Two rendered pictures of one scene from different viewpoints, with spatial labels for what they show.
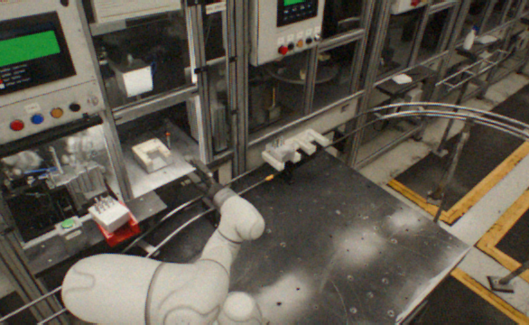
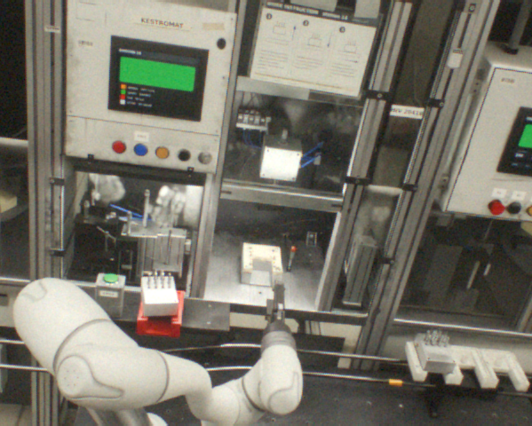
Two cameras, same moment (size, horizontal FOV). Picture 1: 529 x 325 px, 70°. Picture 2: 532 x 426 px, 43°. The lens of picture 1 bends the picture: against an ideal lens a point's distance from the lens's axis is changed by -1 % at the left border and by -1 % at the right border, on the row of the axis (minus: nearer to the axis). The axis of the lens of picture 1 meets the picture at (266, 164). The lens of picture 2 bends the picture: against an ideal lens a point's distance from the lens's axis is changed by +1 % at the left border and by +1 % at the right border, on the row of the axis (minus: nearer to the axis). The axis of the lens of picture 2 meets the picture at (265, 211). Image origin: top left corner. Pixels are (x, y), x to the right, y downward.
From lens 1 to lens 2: 0.56 m
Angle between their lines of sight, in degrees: 30
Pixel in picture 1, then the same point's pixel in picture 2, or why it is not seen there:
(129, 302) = (52, 331)
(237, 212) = (273, 365)
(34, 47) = (170, 77)
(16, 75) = (140, 97)
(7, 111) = (117, 129)
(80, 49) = (217, 97)
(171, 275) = (102, 331)
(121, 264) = (74, 297)
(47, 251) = not seen: hidden behind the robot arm
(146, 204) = (210, 313)
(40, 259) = not seen: hidden behind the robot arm
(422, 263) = not seen: outside the picture
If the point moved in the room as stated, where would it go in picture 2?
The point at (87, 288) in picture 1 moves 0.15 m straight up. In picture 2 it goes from (34, 299) to (33, 230)
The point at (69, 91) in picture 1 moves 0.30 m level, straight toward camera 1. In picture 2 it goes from (185, 136) to (153, 184)
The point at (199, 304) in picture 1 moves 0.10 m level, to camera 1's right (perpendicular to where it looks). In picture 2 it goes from (99, 368) to (141, 404)
